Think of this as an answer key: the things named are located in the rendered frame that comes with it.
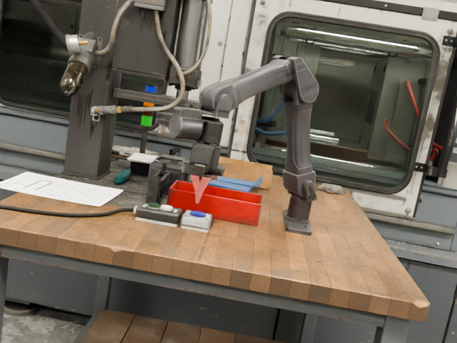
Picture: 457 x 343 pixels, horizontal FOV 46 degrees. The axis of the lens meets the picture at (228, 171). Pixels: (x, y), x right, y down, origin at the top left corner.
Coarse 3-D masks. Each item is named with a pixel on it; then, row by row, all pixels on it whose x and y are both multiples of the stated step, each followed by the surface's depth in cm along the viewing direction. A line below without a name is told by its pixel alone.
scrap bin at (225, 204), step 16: (176, 192) 141; (192, 192) 153; (208, 192) 153; (224, 192) 152; (240, 192) 152; (192, 208) 142; (208, 208) 142; (224, 208) 141; (240, 208) 141; (256, 208) 141; (256, 224) 142
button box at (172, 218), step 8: (0, 208) 121; (8, 208) 121; (16, 208) 121; (24, 208) 121; (120, 208) 132; (128, 208) 132; (136, 208) 132; (144, 208) 130; (152, 208) 130; (160, 208) 131; (176, 208) 134; (72, 216) 123; (80, 216) 124; (88, 216) 125; (96, 216) 127; (136, 216) 130; (144, 216) 129; (152, 216) 129; (160, 216) 129; (168, 216) 129; (176, 216) 129; (160, 224) 129; (168, 224) 129; (176, 224) 129
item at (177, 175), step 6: (150, 168) 157; (156, 168) 157; (150, 174) 158; (174, 174) 157; (180, 174) 157; (186, 174) 171; (174, 180) 157; (186, 180) 171; (168, 186) 158; (168, 192) 158
